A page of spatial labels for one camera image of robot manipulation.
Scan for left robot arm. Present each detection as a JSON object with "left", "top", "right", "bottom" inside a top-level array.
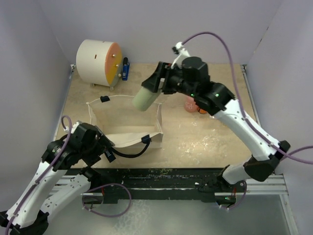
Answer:
[{"left": 0, "top": 123, "right": 114, "bottom": 235}]

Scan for beige canvas bag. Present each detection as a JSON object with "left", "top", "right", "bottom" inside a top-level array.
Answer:
[{"left": 86, "top": 95, "right": 163, "bottom": 155}]

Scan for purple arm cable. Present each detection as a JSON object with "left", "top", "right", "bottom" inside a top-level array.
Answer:
[
  {"left": 4, "top": 115, "right": 73, "bottom": 233},
  {"left": 182, "top": 31, "right": 313, "bottom": 211}
]

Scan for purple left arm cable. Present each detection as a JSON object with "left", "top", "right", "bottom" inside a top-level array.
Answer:
[{"left": 4, "top": 115, "right": 73, "bottom": 233}]

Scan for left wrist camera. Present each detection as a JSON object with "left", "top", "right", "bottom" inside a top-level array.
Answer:
[{"left": 71, "top": 120, "right": 83, "bottom": 133}]

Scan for pink pump bottle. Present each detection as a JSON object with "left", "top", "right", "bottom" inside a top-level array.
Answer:
[{"left": 184, "top": 96, "right": 198, "bottom": 113}]

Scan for green bottle cream cap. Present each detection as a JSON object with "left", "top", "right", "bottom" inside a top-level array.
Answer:
[{"left": 132, "top": 87, "right": 160, "bottom": 112}]

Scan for white cylinder drum orange face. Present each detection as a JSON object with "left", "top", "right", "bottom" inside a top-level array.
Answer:
[{"left": 76, "top": 39, "right": 123, "bottom": 88}]

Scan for blue lighter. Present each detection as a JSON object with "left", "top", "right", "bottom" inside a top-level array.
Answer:
[{"left": 122, "top": 57, "right": 130, "bottom": 81}]

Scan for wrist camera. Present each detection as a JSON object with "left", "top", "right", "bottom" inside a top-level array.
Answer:
[
  {"left": 71, "top": 120, "right": 83, "bottom": 133},
  {"left": 171, "top": 42, "right": 190, "bottom": 69}
]

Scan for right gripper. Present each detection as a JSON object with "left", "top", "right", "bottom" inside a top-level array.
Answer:
[{"left": 143, "top": 61, "right": 198, "bottom": 98}]

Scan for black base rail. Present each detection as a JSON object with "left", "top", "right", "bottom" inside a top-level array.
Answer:
[{"left": 48, "top": 166, "right": 247, "bottom": 205}]

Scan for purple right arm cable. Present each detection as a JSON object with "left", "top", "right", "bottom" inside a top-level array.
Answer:
[{"left": 182, "top": 31, "right": 313, "bottom": 211}]

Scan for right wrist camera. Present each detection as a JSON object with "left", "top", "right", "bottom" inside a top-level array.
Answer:
[{"left": 171, "top": 42, "right": 190, "bottom": 69}]

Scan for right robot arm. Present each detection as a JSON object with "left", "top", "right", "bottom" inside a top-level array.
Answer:
[{"left": 133, "top": 57, "right": 291, "bottom": 191}]

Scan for orange blue pump bottle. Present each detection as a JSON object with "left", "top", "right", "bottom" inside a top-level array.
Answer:
[{"left": 198, "top": 108, "right": 207, "bottom": 115}]

